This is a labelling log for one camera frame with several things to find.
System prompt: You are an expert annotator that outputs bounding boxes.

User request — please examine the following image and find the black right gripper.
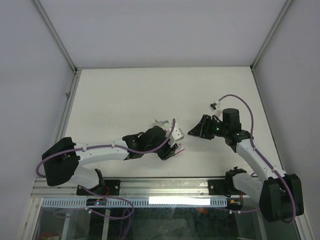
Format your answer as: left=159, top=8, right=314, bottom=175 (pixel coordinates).
left=187, top=114, right=228, bottom=140

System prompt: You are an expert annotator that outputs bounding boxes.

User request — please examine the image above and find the red white staple box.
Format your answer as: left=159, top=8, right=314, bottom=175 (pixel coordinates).
left=174, top=143, right=185, bottom=154

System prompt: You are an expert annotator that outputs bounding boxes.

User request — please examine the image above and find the white stapler magazine part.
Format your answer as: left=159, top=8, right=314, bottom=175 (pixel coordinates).
left=154, top=119, right=170, bottom=126

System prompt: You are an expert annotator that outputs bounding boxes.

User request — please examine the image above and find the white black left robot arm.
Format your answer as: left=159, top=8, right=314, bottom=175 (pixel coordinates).
left=36, top=125, right=184, bottom=195

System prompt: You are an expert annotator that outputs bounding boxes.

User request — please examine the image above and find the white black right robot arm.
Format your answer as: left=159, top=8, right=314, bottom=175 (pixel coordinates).
left=187, top=108, right=305, bottom=223

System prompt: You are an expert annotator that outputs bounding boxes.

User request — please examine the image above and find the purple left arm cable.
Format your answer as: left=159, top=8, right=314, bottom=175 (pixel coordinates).
left=35, top=117, right=177, bottom=178

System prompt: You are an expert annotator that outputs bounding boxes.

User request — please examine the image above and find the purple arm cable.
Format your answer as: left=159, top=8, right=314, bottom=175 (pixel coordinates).
left=216, top=94, right=297, bottom=224
left=35, top=117, right=177, bottom=178

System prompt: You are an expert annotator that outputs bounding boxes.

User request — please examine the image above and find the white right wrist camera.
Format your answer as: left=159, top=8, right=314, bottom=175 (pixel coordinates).
left=209, top=99, right=221, bottom=112

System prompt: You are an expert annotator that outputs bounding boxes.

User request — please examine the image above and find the aluminium mounting rail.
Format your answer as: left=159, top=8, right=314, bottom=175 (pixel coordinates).
left=31, top=177, right=224, bottom=198

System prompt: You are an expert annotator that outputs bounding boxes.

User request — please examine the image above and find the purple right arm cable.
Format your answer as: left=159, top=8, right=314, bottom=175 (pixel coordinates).
left=216, top=94, right=297, bottom=224

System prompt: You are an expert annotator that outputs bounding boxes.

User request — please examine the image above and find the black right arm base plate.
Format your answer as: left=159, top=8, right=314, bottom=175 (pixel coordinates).
left=207, top=179, right=229, bottom=197

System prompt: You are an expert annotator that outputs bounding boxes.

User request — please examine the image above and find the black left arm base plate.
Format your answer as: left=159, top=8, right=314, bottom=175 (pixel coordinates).
left=89, top=179, right=121, bottom=196

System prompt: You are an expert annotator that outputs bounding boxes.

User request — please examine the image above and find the white slotted cable duct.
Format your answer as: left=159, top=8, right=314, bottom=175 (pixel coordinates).
left=42, top=196, right=227, bottom=208

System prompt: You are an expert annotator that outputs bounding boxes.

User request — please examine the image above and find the right aluminium frame post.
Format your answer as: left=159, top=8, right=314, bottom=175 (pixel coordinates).
left=250, top=0, right=295, bottom=72

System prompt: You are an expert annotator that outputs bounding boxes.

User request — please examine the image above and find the aluminium frame post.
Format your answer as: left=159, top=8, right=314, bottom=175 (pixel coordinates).
left=31, top=0, right=78, bottom=74
left=250, top=0, right=295, bottom=72

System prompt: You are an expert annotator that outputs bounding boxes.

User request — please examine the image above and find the left aluminium frame post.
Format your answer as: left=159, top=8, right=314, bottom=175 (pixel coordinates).
left=31, top=0, right=78, bottom=74

